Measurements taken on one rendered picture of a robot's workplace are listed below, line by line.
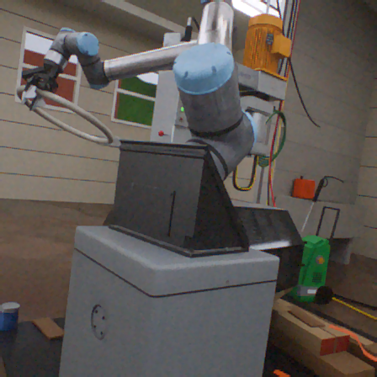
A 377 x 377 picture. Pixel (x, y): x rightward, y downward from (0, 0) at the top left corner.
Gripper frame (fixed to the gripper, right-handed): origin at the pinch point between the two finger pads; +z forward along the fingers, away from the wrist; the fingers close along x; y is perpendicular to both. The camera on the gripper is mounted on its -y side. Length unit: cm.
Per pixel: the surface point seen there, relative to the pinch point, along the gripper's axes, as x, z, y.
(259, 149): 124, -58, 71
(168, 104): 61, -44, 27
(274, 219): 115, -14, 98
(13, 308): 71, 94, -12
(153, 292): -45, 41, 100
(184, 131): 68, -34, 40
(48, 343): 74, 101, 16
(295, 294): 243, 18, 125
